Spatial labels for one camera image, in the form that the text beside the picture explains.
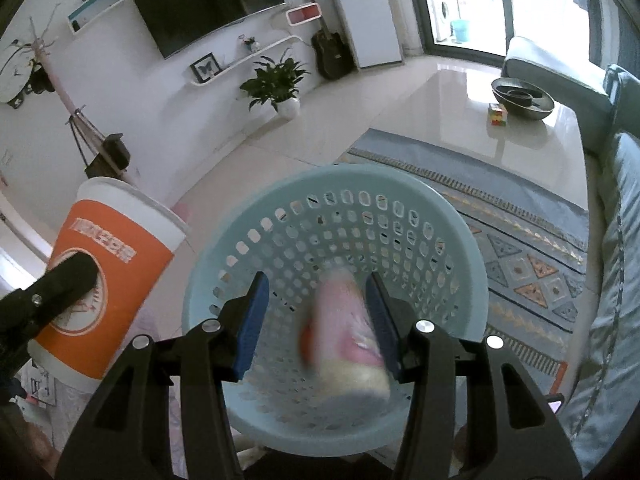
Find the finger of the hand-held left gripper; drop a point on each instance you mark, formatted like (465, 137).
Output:
(65, 282)

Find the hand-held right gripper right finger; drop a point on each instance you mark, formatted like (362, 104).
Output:
(378, 320)

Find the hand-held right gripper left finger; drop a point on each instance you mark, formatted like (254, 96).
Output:
(252, 322)

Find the pink snack packet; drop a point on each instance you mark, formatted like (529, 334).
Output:
(345, 320)

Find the orange paper cup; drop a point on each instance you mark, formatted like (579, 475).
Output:
(125, 280)

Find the light blue plastic basket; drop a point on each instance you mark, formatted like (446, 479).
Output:
(350, 185)

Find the pink lace cover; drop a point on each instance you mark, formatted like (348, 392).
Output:
(150, 321)

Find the brown hanging bag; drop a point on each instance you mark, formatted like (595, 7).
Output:
(102, 167)

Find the small black hanging bag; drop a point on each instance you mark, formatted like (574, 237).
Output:
(116, 149)

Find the patterned grey rug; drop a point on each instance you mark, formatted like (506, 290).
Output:
(525, 240)

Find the black hanging hat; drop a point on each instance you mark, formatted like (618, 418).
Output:
(41, 79)

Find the glossy beige coffee table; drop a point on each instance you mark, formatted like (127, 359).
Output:
(450, 125)

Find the wooden coat stand with bags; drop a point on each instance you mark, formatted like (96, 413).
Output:
(52, 75)

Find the grey blue sofa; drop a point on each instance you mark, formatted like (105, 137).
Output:
(615, 310)

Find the coloured puzzle cube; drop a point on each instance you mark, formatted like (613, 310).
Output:
(498, 115)

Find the potted green plant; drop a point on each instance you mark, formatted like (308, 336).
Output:
(275, 80)

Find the low curved white shelf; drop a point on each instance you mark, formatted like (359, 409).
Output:
(235, 62)

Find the dark metal bowl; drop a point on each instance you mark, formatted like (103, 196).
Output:
(522, 102)

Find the long white box shelf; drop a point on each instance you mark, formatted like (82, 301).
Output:
(79, 13)

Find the black acoustic guitar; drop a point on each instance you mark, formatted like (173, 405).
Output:
(331, 54)

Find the small shelf figurine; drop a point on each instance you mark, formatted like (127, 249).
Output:
(250, 44)

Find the blue bucket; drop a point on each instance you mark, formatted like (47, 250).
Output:
(461, 31)

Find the white tall cabinet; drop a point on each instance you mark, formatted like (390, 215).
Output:
(360, 10)

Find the white washing machine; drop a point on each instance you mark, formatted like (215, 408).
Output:
(442, 15)

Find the red white box shelf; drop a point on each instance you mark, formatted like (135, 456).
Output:
(303, 14)

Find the grey blue cushion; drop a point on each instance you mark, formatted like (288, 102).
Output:
(625, 100)

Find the white wall clock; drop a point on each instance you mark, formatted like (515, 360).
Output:
(12, 75)

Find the black butterfly frame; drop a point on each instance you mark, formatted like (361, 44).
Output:
(205, 67)

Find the dark sliding door frame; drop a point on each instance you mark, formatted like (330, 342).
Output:
(417, 10)

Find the black wall television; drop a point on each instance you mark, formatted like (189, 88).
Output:
(200, 0)

